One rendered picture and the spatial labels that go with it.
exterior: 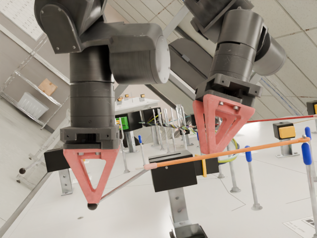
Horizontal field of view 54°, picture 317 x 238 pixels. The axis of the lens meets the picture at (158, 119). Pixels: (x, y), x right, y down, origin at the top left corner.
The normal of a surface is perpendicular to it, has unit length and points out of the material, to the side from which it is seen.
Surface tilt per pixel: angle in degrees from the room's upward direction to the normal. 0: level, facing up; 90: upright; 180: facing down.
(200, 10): 113
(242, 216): 49
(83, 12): 136
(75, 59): 117
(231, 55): 98
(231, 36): 102
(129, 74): 140
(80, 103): 108
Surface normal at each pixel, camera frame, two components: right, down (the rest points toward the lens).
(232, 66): -0.15, -0.15
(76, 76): -0.57, 0.03
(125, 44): -0.25, 0.63
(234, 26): -0.42, -0.21
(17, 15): 0.27, 0.09
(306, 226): -0.17, -0.98
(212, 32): 0.32, 0.74
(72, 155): 0.08, 0.38
